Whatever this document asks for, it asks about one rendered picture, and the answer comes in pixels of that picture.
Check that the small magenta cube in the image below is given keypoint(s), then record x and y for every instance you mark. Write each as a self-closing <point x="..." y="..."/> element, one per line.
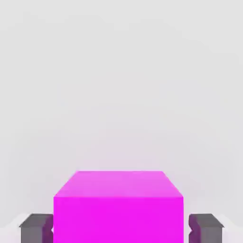
<point x="118" y="214"/>

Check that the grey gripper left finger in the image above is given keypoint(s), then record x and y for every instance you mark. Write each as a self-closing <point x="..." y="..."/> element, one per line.
<point x="32" y="230"/>

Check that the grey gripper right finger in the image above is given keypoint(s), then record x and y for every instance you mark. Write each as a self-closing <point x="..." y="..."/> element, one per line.
<point x="207" y="230"/>

